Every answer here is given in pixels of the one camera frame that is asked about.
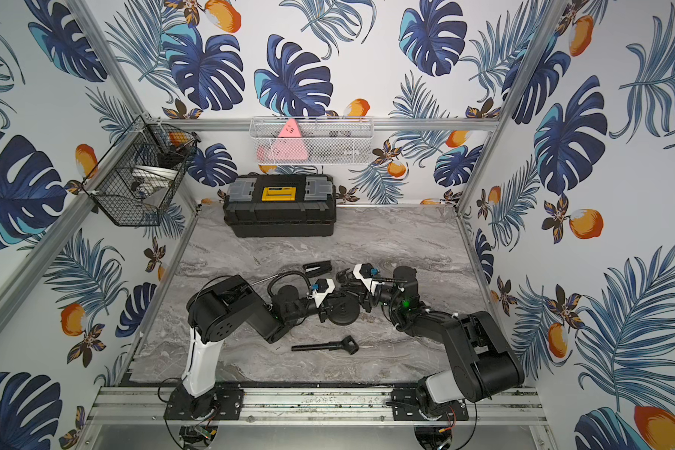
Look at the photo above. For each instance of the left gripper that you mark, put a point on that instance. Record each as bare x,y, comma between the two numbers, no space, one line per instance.
323,303

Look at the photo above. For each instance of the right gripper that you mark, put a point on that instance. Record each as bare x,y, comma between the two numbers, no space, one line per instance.
370,293

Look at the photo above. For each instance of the black round stand base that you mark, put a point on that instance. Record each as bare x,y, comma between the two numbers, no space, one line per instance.
343,312

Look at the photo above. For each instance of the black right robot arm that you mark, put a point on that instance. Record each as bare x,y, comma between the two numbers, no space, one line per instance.
481,362

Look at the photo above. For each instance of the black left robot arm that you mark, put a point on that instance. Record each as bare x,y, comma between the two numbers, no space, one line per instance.
225,303

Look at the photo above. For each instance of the black plastic toolbox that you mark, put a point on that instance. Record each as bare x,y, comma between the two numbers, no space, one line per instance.
281,205

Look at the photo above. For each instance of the pink triangular object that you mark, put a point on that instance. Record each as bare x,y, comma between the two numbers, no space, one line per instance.
288,146

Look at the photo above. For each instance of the white mesh wall basket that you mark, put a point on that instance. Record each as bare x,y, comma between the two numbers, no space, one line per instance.
331,140

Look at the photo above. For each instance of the black wire basket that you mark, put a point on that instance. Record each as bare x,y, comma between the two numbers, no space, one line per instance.
148,164

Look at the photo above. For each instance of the aluminium front rail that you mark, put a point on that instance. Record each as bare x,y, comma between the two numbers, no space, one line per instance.
319,406

